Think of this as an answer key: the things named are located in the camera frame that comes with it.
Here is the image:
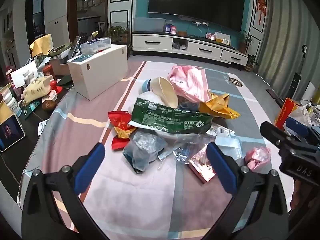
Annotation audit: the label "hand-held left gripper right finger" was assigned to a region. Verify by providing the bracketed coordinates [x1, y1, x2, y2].
[200, 142, 292, 240]

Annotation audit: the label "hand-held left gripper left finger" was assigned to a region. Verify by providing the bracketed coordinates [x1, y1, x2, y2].
[21, 142, 110, 240]

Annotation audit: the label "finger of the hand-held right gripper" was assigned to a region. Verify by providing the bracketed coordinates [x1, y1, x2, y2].
[286, 117, 312, 138]
[259, 121, 292, 149]

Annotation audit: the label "white and blue wrapper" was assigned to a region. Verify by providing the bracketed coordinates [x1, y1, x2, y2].
[215, 132, 242, 159]

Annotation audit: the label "small pink bag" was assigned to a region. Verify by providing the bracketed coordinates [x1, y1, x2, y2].
[244, 147, 272, 172]

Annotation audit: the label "clear plastic wrapper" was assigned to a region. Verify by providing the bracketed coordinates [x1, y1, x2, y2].
[159, 134, 208, 164]

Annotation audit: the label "red snack packet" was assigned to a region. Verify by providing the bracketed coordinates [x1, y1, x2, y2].
[107, 110, 137, 151]

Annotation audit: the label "green snack bag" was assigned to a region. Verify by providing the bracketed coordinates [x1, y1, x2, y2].
[129, 97, 220, 134]

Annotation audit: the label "orange shopping bag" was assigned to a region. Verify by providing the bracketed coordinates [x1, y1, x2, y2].
[274, 97, 300, 130]

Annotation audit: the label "pink foil box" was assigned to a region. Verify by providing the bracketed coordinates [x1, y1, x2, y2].
[188, 145, 216, 183]

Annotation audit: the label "white printed label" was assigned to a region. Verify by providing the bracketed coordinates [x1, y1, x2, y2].
[209, 126, 232, 137]

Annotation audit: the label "upright vacuum cleaner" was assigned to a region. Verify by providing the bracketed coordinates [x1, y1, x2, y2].
[292, 45, 308, 100]

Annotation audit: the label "grey plastic bag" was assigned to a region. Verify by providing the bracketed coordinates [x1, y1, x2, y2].
[122, 130, 168, 173]

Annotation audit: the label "gold snack bag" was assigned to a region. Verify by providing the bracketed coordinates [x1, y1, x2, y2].
[199, 93, 241, 120]

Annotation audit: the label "small potted plant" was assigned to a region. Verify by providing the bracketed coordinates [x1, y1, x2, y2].
[246, 54, 259, 72]

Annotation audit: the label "brown avocado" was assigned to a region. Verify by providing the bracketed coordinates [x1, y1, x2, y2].
[42, 100, 58, 110]

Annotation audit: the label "green flat box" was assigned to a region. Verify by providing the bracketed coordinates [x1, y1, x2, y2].
[21, 101, 40, 119]

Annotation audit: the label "small red figure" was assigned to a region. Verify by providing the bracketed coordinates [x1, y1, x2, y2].
[50, 80, 62, 94]

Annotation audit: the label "large pink plastic bag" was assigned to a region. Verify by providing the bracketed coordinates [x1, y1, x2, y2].
[168, 65, 212, 103]

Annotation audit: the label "white box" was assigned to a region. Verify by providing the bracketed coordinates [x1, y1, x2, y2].
[67, 44, 128, 101]

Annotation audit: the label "tall potted plant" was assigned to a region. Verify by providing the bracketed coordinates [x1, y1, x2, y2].
[239, 30, 253, 54]

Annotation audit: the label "beige printed packet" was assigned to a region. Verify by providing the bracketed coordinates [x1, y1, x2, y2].
[21, 76, 53, 104]

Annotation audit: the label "cream paper cup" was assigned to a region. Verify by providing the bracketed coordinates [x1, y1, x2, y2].
[141, 77, 179, 109]

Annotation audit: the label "grey curtain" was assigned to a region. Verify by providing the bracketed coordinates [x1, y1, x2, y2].
[252, 0, 320, 93]

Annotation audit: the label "red can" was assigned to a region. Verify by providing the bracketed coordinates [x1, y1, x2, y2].
[42, 64, 55, 80]

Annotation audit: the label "white desk calendar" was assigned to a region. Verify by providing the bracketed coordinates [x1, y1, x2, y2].
[215, 32, 232, 45]

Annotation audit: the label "white television cabinet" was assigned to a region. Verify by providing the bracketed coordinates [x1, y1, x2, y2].
[132, 31, 249, 68]

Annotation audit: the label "clear plastic container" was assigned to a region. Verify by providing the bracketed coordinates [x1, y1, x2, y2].
[80, 37, 111, 55]

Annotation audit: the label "yellow cloth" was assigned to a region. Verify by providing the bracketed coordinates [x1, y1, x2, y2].
[29, 33, 54, 57]

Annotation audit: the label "plants in dark planter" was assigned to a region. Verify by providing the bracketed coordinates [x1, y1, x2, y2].
[105, 26, 132, 44]

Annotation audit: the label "large black television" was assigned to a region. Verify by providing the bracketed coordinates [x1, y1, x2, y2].
[148, 0, 245, 32]

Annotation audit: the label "grey storage box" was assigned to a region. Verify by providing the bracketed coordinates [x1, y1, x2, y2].
[133, 17, 167, 33]

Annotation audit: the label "dark wooden display cabinet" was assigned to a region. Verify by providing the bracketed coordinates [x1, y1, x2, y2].
[67, 0, 109, 45]

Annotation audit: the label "black framed door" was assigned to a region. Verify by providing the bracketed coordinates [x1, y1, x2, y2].
[25, 0, 45, 37]

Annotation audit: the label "tablet with white frame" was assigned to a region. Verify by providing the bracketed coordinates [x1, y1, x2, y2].
[0, 114, 25, 153]

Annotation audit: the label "red knot wall hanging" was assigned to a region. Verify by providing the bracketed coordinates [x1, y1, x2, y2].
[257, 0, 267, 30]

